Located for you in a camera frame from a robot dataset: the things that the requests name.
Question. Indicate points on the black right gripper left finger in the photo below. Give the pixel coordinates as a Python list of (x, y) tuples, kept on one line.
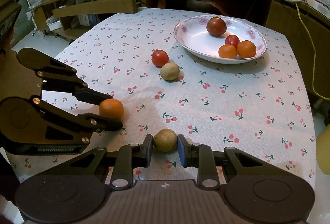
[(129, 157)]

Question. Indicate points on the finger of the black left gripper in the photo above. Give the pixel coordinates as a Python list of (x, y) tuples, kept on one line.
[(59, 77), (88, 122)]

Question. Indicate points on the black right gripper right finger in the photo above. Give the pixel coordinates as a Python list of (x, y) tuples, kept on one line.
[(201, 157)]

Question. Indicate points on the tan longan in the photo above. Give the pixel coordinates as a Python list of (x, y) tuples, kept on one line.
[(170, 71), (165, 140)]

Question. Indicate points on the small orange tangerine back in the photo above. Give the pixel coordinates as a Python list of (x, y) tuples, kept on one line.
[(227, 51)]

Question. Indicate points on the small red tomato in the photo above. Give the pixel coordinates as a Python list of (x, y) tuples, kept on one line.
[(232, 40)]

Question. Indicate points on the large dark red tomato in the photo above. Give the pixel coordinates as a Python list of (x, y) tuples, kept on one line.
[(216, 26)]

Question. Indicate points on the cherry print tablecloth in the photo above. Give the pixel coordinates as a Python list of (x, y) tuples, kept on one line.
[(260, 107)]

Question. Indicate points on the white floral plate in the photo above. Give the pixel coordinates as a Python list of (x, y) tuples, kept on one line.
[(192, 34)]

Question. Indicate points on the white power strip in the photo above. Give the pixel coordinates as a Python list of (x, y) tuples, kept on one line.
[(319, 6)]

